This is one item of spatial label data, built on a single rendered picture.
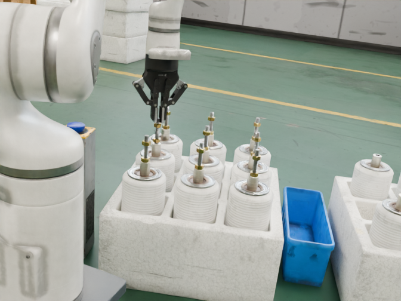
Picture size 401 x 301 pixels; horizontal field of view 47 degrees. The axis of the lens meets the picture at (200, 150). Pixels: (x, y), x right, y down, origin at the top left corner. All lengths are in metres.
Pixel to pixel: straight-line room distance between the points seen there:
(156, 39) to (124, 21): 2.42
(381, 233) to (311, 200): 0.38
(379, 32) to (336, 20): 0.51
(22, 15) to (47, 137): 0.12
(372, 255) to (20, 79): 0.78
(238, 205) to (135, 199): 0.22
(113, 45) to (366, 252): 2.78
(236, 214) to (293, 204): 0.42
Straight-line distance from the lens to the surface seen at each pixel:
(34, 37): 0.45
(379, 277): 1.05
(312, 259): 1.15
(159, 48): 1.00
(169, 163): 1.11
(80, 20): 0.46
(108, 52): 3.53
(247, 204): 0.98
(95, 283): 0.62
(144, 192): 0.99
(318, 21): 5.94
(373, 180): 1.24
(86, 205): 1.12
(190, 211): 0.99
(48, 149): 0.47
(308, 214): 1.41
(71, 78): 0.44
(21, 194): 0.49
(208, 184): 1.00
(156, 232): 1.00
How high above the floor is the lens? 0.67
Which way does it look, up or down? 21 degrees down
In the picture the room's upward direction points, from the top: 6 degrees clockwise
